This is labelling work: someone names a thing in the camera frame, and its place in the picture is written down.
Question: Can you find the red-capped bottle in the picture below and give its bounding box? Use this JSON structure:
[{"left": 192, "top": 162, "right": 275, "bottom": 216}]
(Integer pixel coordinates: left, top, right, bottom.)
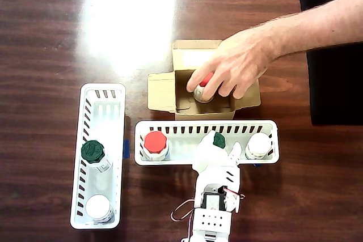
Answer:
[
  {"left": 192, "top": 72, "right": 217, "bottom": 104},
  {"left": 140, "top": 130, "right": 171, "bottom": 162}
]

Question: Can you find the person's bare forearm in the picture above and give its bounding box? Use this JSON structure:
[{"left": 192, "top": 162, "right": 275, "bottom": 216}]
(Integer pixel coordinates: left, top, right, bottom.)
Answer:
[{"left": 271, "top": 0, "right": 363, "bottom": 59}]

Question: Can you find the white-capped bottle basket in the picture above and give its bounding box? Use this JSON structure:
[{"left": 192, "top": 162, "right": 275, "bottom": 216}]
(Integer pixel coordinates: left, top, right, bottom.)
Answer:
[
  {"left": 85, "top": 194, "right": 116, "bottom": 224},
  {"left": 244, "top": 132, "right": 275, "bottom": 161}
]

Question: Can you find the open cardboard box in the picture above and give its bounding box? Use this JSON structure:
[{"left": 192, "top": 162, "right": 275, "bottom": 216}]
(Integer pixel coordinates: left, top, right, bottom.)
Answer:
[{"left": 147, "top": 39, "right": 262, "bottom": 121}]

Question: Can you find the person's bare hand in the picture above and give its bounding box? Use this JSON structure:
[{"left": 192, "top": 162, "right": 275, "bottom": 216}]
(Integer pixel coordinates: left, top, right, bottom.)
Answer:
[{"left": 185, "top": 24, "right": 281, "bottom": 100}]

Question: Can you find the black cloth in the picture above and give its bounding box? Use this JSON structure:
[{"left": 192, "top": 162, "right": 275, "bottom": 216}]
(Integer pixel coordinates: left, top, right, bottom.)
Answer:
[{"left": 298, "top": 0, "right": 363, "bottom": 126}]

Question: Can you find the short red servo wire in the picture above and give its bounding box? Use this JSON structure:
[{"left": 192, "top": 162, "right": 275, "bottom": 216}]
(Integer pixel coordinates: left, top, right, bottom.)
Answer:
[{"left": 222, "top": 187, "right": 246, "bottom": 201}]

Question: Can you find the looped red white servo wire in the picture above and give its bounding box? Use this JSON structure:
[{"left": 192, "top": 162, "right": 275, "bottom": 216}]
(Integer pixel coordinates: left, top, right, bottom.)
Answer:
[{"left": 170, "top": 199, "right": 200, "bottom": 223}]

